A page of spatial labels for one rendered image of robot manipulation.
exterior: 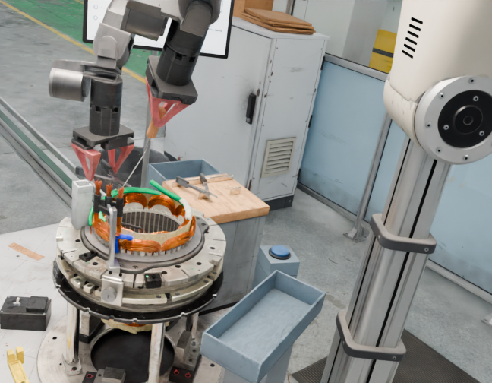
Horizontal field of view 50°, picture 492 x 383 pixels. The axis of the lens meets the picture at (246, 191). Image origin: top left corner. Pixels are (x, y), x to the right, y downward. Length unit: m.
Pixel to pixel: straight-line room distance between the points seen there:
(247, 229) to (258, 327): 0.38
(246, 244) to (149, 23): 0.67
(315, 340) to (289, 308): 1.62
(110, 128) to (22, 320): 0.50
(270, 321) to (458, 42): 0.55
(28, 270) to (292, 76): 2.25
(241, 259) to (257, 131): 2.02
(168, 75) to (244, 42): 2.47
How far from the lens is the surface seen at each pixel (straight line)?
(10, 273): 1.50
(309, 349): 2.58
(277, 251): 1.16
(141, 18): 0.83
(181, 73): 0.86
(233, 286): 1.37
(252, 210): 1.27
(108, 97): 1.02
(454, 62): 0.88
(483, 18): 0.86
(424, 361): 2.74
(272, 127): 3.37
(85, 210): 1.04
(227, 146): 3.50
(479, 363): 2.91
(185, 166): 1.49
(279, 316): 1.00
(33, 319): 1.30
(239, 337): 0.94
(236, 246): 1.30
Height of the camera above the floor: 1.62
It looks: 24 degrees down
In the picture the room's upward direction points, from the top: 10 degrees clockwise
